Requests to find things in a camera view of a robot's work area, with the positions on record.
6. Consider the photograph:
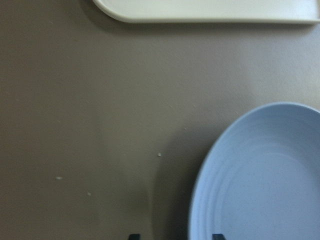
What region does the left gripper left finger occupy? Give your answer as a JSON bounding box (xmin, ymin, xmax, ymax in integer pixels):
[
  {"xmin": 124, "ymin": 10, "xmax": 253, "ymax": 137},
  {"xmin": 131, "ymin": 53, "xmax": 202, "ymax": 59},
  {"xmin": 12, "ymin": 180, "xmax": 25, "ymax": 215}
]
[{"xmin": 128, "ymin": 233, "xmax": 141, "ymax": 240}]

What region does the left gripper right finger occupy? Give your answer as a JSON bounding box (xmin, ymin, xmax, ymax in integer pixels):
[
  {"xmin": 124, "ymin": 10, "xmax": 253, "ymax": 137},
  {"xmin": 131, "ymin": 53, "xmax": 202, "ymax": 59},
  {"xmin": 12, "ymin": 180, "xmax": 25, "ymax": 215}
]
[{"xmin": 212, "ymin": 233, "xmax": 226, "ymax": 240}]

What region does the blue round plate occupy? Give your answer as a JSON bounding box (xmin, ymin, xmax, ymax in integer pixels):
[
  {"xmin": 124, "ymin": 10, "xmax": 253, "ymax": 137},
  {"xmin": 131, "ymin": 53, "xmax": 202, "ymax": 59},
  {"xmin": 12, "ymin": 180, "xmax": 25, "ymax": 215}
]
[{"xmin": 187, "ymin": 102, "xmax": 320, "ymax": 240}]

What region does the cream rabbit tray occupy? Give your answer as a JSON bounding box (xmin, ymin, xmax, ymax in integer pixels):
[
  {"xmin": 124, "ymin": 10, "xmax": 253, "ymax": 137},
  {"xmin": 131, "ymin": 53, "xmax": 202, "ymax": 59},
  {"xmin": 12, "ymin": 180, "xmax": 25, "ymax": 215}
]
[{"xmin": 94, "ymin": 0, "xmax": 320, "ymax": 25}]

